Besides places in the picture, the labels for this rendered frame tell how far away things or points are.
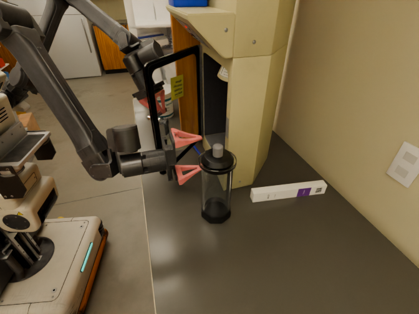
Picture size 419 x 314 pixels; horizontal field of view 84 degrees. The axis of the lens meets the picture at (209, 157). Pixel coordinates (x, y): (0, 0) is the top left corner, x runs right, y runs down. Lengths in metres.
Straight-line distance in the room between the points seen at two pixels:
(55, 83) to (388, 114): 0.88
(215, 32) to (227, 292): 0.63
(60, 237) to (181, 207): 1.12
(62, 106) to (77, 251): 1.19
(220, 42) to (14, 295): 1.56
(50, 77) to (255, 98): 0.51
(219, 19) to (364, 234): 0.74
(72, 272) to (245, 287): 1.14
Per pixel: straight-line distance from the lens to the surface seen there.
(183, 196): 0.87
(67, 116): 0.64
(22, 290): 1.71
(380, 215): 0.95
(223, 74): 0.78
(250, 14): 0.65
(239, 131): 0.74
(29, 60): 0.67
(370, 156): 0.91
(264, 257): 0.73
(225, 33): 0.63
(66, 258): 1.69
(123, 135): 0.57
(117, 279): 1.84
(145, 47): 0.81
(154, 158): 0.58
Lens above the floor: 1.56
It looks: 36 degrees down
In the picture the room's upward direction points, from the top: straight up
